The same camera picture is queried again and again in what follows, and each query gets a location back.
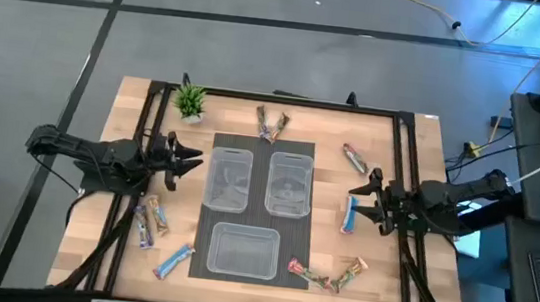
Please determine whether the clear wide plastic container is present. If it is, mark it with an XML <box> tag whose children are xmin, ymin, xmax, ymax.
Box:
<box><xmin>205</xmin><ymin>220</ymin><xmax>283</xmax><ymax>281</ymax></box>

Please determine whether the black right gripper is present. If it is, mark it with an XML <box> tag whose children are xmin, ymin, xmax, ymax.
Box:
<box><xmin>344</xmin><ymin>165</ymin><xmax>418</xmax><ymax>240</ymax></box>

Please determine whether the blue granola bar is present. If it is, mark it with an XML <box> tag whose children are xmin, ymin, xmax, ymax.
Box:
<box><xmin>151</xmin><ymin>240</ymin><xmax>198</xmax><ymax>285</ymax></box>
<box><xmin>339</xmin><ymin>194</ymin><xmax>361</xmax><ymax>236</ymax></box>

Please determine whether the yellow plug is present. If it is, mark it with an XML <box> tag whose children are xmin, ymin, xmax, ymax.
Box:
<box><xmin>463</xmin><ymin>140</ymin><xmax>483</xmax><ymax>159</ymax></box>

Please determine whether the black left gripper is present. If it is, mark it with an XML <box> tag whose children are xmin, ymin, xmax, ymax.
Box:
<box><xmin>145</xmin><ymin>129</ymin><xmax>207</xmax><ymax>196</ymax></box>

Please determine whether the small green potted plant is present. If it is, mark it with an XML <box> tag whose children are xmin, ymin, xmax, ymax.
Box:
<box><xmin>171</xmin><ymin>82</ymin><xmax>210</xmax><ymax>126</ymax></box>

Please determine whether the red granola bar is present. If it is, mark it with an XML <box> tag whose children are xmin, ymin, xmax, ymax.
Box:
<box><xmin>285</xmin><ymin>257</ymin><xmax>335</xmax><ymax>292</ymax></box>
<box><xmin>339</xmin><ymin>143</ymin><xmax>373</xmax><ymax>176</ymax></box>

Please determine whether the black aluminium table frame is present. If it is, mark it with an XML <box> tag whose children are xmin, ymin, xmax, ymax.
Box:
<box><xmin>45</xmin><ymin>62</ymin><xmax>490</xmax><ymax>302</ymax></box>

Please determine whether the brown orange granola bar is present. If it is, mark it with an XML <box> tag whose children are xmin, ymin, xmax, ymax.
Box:
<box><xmin>266</xmin><ymin>111</ymin><xmax>292</xmax><ymax>147</ymax></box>

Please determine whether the green orange granola bar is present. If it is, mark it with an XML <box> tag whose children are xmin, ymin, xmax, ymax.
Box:
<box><xmin>329</xmin><ymin>254</ymin><xmax>370</xmax><ymax>297</ymax></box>

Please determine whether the thin yellow cable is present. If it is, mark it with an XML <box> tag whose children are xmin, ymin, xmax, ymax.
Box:
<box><xmin>377</xmin><ymin>0</ymin><xmax>540</xmax><ymax>54</ymax></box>

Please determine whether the clear tall plastic container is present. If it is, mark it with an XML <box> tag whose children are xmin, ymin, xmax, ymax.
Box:
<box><xmin>201</xmin><ymin>145</ymin><xmax>255</xmax><ymax>215</ymax></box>
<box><xmin>262</xmin><ymin>150</ymin><xmax>317</xmax><ymax>221</ymax></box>

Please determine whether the small black floor box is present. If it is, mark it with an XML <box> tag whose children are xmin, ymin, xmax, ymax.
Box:
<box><xmin>490</xmin><ymin>114</ymin><xmax>515</xmax><ymax>130</ymax></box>

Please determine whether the dark grey woven mat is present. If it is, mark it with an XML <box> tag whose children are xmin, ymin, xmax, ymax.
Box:
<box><xmin>187</xmin><ymin>130</ymin><xmax>325</xmax><ymax>292</ymax></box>

